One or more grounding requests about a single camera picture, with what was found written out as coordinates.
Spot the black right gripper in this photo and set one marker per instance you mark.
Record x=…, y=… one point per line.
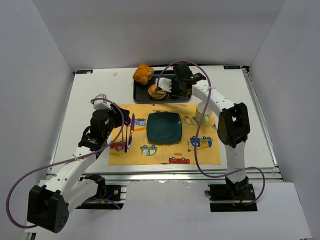
x=175, y=85

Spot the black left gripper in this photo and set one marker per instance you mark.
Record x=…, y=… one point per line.
x=124, y=117

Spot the orange glazed donut bread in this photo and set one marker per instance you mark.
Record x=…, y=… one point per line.
x=156, y=93

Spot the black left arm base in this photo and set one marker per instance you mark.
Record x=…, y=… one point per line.
x=108, y=196

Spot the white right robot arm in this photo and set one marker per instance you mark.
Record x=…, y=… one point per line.
x=233, y=124

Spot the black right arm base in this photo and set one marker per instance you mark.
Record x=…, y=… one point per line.
x=222, y=199

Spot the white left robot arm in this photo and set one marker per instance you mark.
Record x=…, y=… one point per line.
x=50, y=205

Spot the large orange bread loaf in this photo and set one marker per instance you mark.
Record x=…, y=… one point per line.
x=143, y=74

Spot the purple iridescent spoon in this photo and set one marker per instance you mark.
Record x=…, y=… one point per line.
x=127, y=140

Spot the iridescent table knife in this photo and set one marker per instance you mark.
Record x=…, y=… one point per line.
x=132, y=127

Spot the black baking tray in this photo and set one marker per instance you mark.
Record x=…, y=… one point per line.
x=141, y=95

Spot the yellow cartoon car placemat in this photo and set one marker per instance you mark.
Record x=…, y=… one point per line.
x=199, y=142

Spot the dark teal square plate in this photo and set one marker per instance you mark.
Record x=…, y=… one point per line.
x=164, y=128

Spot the right blue table label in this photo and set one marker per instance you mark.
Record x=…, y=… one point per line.
x=231, y=67

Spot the blue table label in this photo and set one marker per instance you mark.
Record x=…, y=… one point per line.
x=84, y=71
x=231, y=67

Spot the left blue table label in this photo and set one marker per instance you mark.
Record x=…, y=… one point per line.
x=84, y=71

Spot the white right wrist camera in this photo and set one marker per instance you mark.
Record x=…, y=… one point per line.
x=164, y=84

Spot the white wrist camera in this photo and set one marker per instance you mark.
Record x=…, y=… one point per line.
x=100, y=101
x=164, y=84

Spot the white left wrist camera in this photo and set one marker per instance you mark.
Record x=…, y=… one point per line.
x=100, y=101

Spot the aluminium table frame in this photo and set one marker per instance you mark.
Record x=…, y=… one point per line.
x=117, y=84

